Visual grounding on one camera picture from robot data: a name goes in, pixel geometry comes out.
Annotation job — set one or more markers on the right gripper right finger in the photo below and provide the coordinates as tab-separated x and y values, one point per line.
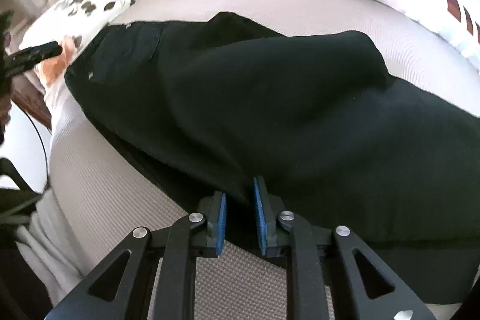
331	274

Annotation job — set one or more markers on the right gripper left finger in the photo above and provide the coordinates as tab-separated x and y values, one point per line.
150	275

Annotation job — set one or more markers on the black pants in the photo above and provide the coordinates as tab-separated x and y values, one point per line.
203	106

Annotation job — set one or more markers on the floral white pillow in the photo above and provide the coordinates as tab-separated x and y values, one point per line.
73	24

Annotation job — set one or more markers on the beige textured bed mattress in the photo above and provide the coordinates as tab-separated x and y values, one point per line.
104	197

